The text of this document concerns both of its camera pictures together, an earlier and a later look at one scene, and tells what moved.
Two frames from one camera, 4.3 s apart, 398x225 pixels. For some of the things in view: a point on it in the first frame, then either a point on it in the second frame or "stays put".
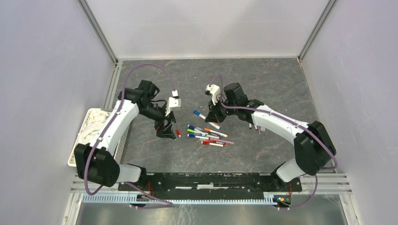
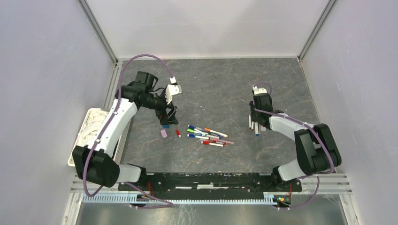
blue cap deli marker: (198, 114) → (256, 129)
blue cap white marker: (193, 127) stays put
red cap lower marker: (215, 144) stays put
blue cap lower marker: (197, 136) stays put
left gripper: (163, 131) → (165, 118)
